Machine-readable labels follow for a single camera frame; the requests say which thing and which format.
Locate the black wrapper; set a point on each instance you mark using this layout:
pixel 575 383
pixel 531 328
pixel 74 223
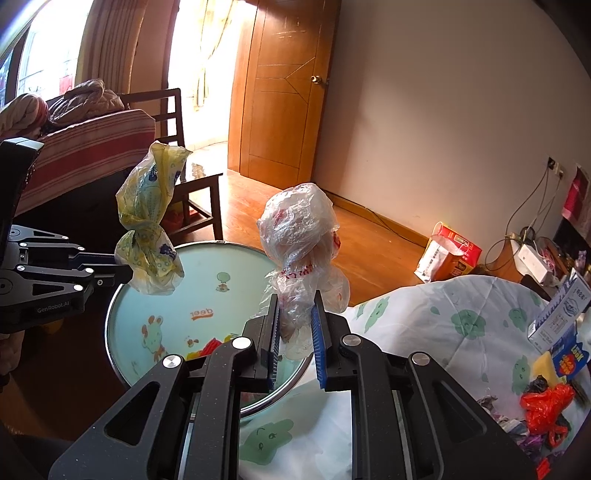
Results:
pixel 538 385

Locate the pink patchwork cloth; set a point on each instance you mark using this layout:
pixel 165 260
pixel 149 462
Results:
pixel 577 194

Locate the red and white gift bags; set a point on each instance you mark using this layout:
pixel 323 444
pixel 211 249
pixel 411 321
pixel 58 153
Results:
pixel 464 249

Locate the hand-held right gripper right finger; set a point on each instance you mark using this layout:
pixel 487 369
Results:
pixel 318 341

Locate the white wall socket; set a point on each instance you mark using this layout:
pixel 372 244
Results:
pixel 561 170

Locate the red plastic bag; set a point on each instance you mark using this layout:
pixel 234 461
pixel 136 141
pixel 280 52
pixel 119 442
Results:
pixel 545 404

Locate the blue gable-top carton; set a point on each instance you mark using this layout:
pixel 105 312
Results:
pixel 572 355

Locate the brown curtain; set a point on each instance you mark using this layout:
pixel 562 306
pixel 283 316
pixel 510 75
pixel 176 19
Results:
pixel 115 41

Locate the dark wooden chair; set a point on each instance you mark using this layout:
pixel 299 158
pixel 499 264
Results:
pixel 178 115

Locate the yellow sponge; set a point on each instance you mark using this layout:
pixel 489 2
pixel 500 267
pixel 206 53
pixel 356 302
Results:
pixel 545 367

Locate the window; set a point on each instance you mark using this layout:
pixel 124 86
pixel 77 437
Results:
pixel 46 60

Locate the beige jacket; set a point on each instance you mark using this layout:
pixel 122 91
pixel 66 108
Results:
pixel 87 99

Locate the red mesh fruit net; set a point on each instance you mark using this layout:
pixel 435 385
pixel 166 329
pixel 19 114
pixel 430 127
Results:
pixel 210 345

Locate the red striped blanket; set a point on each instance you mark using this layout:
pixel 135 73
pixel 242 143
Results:
pixel 83 147

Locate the wooden TV cabinet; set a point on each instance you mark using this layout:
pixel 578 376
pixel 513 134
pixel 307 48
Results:
pixel 498 263

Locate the yellow-green plastic bag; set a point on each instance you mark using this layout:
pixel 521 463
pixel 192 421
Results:
pixel 143 194

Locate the pink quilted cloth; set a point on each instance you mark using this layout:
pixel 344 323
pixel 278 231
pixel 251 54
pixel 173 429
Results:
pixel 23 110

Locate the television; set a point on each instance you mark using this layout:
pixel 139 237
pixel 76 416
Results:
pixel 565 230

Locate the light blue enamel basin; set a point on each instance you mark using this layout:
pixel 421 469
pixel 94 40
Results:
pixel 184 286

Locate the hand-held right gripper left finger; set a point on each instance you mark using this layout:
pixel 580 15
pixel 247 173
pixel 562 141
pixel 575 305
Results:
pixel 274 341

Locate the wooden door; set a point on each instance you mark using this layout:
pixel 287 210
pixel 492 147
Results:
pixel 281 92

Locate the white paper bag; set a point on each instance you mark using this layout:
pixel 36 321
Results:
pixel 434 261

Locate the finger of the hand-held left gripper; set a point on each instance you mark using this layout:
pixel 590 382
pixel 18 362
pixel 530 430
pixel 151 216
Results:
pixel 92 277
pixel 55 251

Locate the white milk carton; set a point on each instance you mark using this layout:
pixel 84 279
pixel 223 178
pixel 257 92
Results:
pixel 558 314

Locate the clear plastic bag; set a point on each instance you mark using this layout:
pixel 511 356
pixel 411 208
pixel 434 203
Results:
pixel 295 221

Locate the red yellow bag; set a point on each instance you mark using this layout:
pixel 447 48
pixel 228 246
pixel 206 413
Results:
pixel 173 217

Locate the yellow-red foil wrapper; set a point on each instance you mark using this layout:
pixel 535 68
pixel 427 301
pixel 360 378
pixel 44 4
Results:
pixel 191 355

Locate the white green-cloud tablecloth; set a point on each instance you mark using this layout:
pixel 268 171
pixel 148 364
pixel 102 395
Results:
pixel 438 332

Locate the white box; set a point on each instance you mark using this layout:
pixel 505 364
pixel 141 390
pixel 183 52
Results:
pixel 531 258

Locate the sheer yellow curtain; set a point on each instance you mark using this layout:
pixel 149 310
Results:
pixel 207 69

